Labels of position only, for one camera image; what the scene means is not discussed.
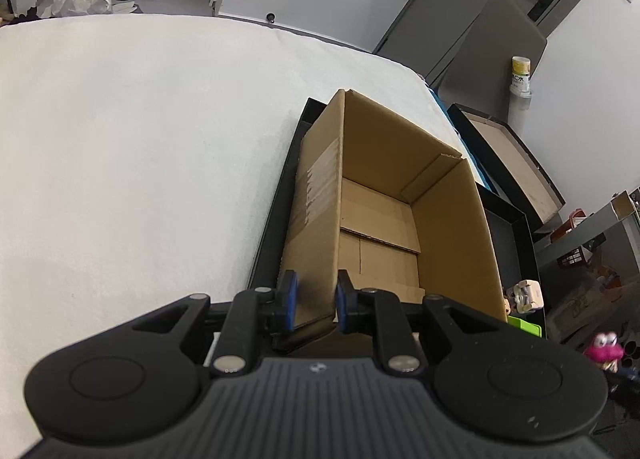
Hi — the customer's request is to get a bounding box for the brown cardboard box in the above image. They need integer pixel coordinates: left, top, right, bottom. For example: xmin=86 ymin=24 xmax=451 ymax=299
xmin=278 ymin=88 xmax=509 ymax=355

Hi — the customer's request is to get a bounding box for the green cube toy box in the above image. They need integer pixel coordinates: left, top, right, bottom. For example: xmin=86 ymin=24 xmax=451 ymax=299
xmin=508 ymin=316 xmax=542 ymax=338

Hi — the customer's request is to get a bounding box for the yellow lidded white bottle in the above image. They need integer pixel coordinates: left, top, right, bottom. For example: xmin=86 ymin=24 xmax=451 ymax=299
xmin=510 ymin=55 xmax=532 ymax=97

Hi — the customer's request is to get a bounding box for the white plastic bag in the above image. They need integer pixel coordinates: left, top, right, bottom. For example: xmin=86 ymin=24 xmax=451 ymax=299
xmin=38 ymin=0 xmax=142 ymax=19

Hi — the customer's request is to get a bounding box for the magenta monster toy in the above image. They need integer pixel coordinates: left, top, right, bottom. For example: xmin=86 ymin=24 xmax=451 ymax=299
xmin=584 ymin=332 xmax=624 ymax=372

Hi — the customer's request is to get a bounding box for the grey leaning board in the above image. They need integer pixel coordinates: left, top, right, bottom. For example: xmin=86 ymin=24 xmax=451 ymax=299
xmin=438 ymin=0 xmax=548 ymax=121

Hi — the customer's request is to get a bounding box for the black tray under box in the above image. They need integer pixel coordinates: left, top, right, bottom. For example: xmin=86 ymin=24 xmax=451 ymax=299
xmin=246 ymin=96 xmax=548 ymax=340

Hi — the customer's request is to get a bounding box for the black tray brown inside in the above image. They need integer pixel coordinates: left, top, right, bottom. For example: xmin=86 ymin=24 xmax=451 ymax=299
xmin=447 ymin=104 xmax=565 ymax=231

